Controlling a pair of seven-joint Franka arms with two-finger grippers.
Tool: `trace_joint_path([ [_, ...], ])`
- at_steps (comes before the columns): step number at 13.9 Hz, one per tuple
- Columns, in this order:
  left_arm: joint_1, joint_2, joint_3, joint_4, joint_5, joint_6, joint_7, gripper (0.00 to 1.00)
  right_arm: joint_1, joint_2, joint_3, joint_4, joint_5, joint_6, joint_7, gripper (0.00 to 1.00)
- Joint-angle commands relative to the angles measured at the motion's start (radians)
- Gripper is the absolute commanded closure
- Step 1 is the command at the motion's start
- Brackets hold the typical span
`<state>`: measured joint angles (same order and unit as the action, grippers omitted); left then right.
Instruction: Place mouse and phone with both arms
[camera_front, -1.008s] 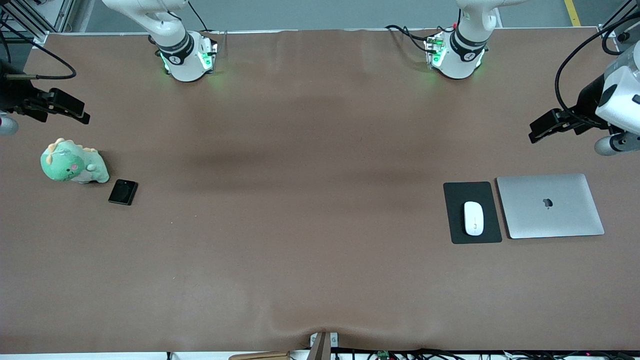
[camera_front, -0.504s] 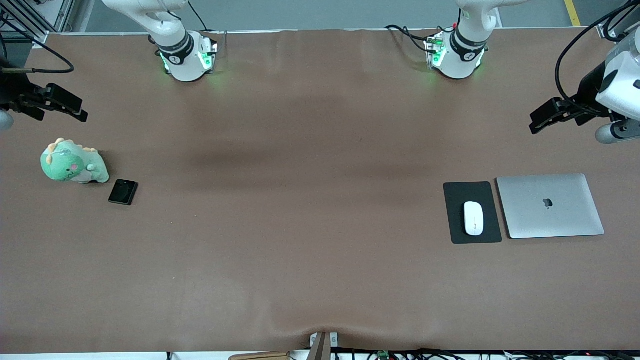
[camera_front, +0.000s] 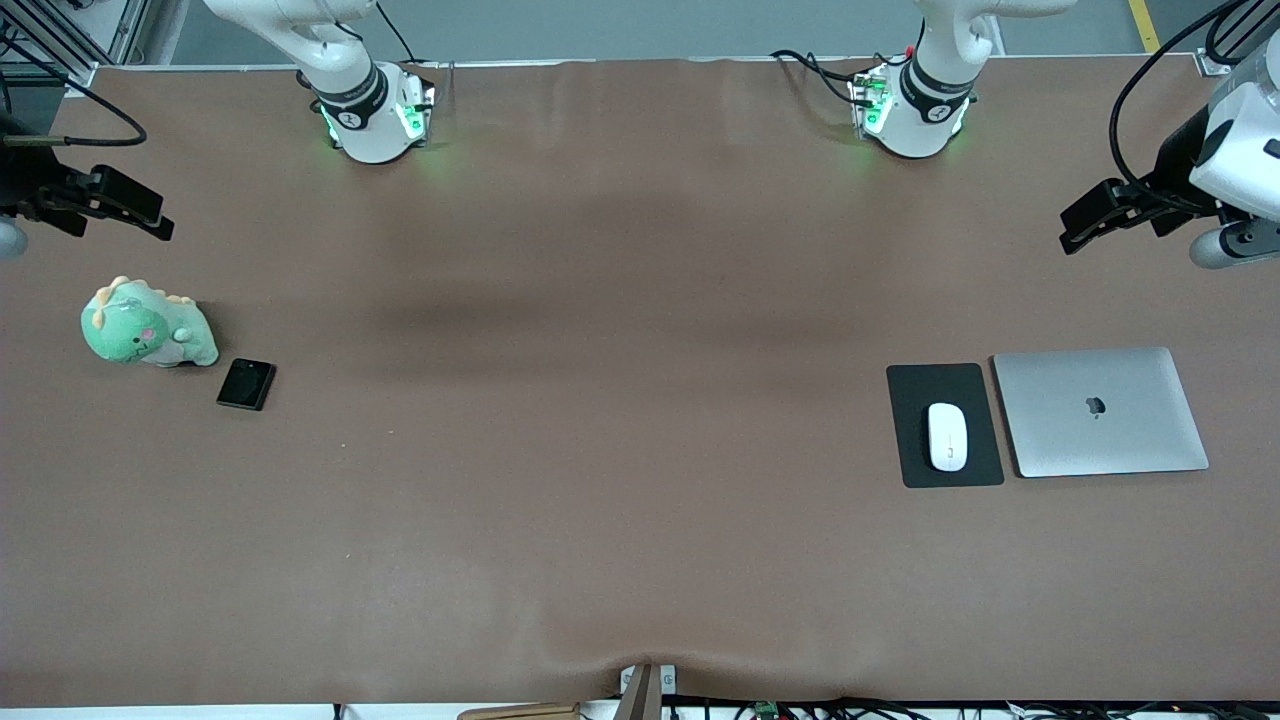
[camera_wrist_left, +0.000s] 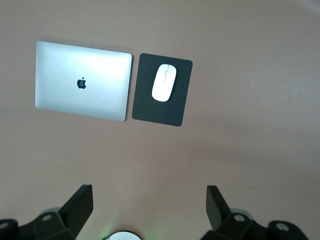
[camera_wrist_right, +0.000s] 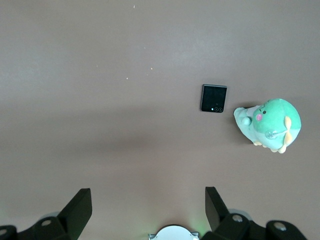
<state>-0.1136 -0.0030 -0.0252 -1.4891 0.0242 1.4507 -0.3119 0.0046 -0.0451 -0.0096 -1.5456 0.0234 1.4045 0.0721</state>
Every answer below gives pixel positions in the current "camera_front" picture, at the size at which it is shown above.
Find black phone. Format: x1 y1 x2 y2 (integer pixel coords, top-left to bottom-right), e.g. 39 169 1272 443
216 358 278 413

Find white computer mouse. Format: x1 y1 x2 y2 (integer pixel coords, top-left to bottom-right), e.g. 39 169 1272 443
927 402 970 473

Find black mouse pad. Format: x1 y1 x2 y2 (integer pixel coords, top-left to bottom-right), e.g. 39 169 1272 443
886 363 1006 490

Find green dinosaur plush toy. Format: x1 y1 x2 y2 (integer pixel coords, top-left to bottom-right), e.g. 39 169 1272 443
80 276 220 370

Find silver closed laptop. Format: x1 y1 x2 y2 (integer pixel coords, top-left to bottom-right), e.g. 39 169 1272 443
992 347 1211 480

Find brown table cover mat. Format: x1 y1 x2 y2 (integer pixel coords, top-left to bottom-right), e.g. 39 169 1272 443
0 55 1280 707

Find brown wooden board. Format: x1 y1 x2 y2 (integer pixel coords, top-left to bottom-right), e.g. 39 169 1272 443
458 702 582 720

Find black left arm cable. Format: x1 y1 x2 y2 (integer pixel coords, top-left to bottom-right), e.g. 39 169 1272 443
1107 0 1280 193

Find aluminium frame profile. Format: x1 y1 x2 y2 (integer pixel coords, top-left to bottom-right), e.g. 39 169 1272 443
1195 0 1280 77
0 0 153 97

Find black right base cable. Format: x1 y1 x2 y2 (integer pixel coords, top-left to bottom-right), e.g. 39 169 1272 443
374 0 421 67

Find black left base cables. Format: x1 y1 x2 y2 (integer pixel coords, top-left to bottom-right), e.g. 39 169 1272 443
769 47 873 111

